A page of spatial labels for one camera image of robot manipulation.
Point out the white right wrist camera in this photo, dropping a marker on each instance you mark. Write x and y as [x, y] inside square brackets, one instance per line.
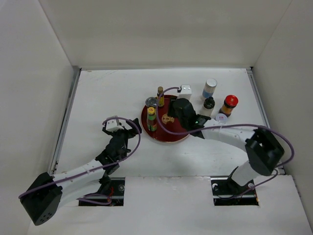
[185, 92]

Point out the blue label granule bottle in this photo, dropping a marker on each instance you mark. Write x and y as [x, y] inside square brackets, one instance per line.
[209, 87]

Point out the white lid small jar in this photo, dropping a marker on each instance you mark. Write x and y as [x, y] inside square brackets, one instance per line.
[222, 118]

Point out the green label sauce bottle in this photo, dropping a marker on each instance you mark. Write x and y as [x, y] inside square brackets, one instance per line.
[151, 119]

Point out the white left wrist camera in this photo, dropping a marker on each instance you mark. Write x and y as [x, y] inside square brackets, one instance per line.
[112, 124]

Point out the small yellow label bottle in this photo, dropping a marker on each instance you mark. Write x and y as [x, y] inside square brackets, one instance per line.
[160, 97]

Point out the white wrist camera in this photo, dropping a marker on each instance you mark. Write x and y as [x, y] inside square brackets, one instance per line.
[112, 124]
[185, 92]

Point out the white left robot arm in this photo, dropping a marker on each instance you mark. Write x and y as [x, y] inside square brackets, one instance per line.
[50, 192]

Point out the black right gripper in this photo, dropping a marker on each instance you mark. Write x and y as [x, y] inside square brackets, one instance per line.
[171, 112]

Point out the black cap clear bottle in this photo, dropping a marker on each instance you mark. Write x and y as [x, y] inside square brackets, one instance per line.
[207, 107]

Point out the red cap sauce jar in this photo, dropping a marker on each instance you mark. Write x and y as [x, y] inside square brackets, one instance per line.
[230, 102]

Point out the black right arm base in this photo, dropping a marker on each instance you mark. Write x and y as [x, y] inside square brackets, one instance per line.
[228, 193]

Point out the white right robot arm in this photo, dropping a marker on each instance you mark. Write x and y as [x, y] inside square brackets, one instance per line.
[261, 146]

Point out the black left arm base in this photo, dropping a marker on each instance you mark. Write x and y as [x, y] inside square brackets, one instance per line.
[109, 195]

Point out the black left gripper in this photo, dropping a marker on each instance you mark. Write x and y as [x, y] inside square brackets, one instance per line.
[130, 133]

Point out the red round tray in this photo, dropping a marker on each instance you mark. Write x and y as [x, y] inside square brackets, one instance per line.
[170, 123]

